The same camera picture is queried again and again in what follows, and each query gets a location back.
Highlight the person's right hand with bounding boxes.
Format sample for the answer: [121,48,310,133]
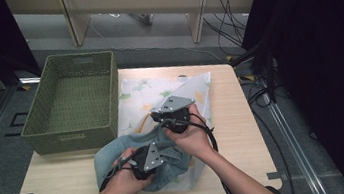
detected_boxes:
[159,101,216,166]

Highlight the person's left hand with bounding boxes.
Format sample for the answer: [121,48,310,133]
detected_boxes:
[97,144,157,194]

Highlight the bundle of black floor cables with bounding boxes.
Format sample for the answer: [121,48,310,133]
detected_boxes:
[200,0,259,67]

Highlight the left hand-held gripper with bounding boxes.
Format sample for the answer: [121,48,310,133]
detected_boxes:
[127,140,167,183]

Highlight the light wooden desk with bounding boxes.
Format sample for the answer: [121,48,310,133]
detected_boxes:
[4,0,275,68]

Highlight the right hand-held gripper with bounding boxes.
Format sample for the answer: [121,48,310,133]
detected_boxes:
[147,92,201,138]

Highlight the white leaf-print cloth bag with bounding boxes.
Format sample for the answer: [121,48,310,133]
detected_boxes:
[109,67,227,194]

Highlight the green woven basket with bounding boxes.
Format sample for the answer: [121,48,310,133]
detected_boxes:
[11,46,129,159]

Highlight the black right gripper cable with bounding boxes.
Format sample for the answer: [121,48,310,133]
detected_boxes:
[158,109,241,194]

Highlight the light blue denim jeans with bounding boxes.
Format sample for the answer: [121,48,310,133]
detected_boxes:
[89,120,197,194]

